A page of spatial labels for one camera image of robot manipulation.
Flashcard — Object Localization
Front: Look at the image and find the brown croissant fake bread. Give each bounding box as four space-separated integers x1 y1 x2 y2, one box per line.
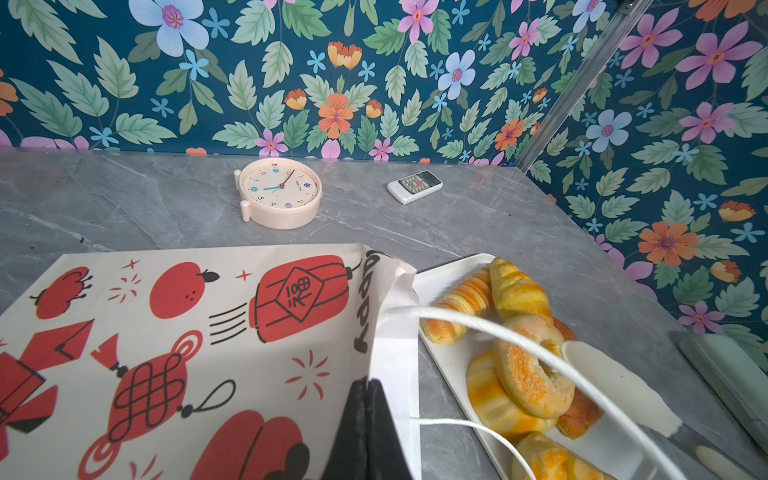
551 317 606 440

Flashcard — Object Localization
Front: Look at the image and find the pale green box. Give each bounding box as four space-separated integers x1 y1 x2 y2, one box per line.
678 334 767 452

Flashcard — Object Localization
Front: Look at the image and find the pink round clock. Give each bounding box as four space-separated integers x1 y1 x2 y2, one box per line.
234 158 323 230

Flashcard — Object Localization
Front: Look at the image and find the orange swirl fake bread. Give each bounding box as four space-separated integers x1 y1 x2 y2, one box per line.
516 432 613 480

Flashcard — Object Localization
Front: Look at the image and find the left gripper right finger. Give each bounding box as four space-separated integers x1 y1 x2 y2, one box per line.
367 379 412 480

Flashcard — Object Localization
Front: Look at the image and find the round bundt fake bread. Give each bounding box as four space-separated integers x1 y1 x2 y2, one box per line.
466 352 558 443

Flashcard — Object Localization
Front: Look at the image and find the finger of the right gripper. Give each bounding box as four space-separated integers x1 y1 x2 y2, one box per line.
561 340 767 479

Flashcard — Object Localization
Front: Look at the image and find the ring donut fake bread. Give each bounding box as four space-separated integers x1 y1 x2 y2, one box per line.
492 314 575 419

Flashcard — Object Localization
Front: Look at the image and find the white rectangular tray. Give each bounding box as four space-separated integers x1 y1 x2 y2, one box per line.
412 252 661 480

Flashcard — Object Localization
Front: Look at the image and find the long yellow fake bread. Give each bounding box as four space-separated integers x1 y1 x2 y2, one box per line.
422 267 493 345

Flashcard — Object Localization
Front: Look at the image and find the pale yellow croissant bread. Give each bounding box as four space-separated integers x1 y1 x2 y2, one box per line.
489 257 554 324

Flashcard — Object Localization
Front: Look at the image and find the white remote control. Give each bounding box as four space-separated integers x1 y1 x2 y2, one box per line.
386 170 444 205

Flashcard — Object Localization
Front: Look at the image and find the red white paper bag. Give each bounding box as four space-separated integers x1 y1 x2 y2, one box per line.
0 242 688 480

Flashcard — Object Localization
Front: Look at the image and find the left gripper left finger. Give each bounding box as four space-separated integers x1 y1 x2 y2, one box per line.
321 378 368 480

